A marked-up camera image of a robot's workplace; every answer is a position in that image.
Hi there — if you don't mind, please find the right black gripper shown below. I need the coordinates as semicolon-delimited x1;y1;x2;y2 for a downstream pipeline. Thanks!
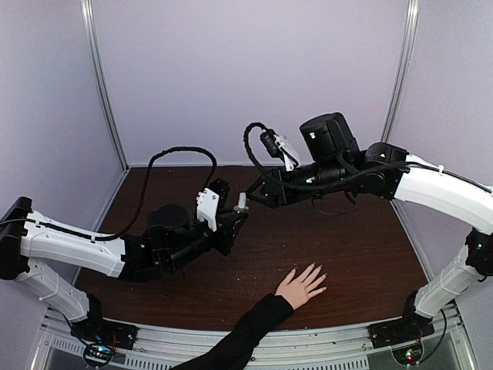
245;158;351;209

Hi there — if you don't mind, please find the glitter nail polish bottle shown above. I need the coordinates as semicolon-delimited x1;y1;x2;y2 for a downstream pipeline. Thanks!
234;192;249;213

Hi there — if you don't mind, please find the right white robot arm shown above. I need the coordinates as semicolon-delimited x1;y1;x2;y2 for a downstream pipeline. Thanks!
243;113;492;341

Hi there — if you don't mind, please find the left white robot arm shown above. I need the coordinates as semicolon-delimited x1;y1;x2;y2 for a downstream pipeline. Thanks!
1;179;248;342

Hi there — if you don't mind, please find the black sleeved forearm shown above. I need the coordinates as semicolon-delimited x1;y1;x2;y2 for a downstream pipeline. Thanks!
173;294;294;370

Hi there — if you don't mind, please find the person's bare hand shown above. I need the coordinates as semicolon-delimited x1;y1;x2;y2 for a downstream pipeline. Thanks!
274;263;327;311

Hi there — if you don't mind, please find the left round circuit board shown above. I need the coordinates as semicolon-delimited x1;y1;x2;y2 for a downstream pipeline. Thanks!
82;343;115;367

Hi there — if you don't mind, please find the round circuit board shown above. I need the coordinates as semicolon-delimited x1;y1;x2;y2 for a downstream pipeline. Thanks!
82;343;115;367
391;343;424;366

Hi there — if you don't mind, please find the right round circuit board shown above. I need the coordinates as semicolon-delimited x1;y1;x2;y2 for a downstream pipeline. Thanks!
391;343;424;366

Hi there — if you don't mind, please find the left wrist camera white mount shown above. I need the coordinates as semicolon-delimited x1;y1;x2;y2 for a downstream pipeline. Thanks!
195;187;220;232

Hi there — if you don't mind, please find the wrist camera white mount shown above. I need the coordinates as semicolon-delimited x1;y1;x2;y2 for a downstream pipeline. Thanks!
195;187;220;232
260;129;300;172

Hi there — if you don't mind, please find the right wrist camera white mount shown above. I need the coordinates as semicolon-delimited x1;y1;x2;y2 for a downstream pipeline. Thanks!
260;129;300;172

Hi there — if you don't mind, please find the left black sleeved cable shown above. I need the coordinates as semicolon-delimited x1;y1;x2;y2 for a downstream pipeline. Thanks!
92;146;217;244

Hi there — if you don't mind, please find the black sleeved cable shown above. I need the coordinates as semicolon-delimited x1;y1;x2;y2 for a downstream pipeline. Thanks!
92;146;217;244
243;122;409;190

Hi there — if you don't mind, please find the right black sleeved cable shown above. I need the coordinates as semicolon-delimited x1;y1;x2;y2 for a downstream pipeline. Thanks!
243;122;409;190

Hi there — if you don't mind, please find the right aluminium frame post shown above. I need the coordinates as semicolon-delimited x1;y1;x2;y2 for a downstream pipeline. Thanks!
377;0;420;143

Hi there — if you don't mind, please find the aluminium frame post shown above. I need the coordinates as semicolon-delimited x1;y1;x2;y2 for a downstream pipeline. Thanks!
377;0;420;143
80;0;129;172

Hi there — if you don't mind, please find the aluminium front rail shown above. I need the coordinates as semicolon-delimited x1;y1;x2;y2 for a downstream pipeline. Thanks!
29;304;476;369

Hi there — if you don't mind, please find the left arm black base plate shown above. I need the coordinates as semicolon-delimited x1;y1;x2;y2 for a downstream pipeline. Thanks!
71;320;138;350

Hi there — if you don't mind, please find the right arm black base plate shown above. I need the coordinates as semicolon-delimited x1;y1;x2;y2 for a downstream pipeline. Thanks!
368;318;435;348

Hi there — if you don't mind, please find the left aluminium frame post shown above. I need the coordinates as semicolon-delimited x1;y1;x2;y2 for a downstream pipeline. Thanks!
80;0;129;172

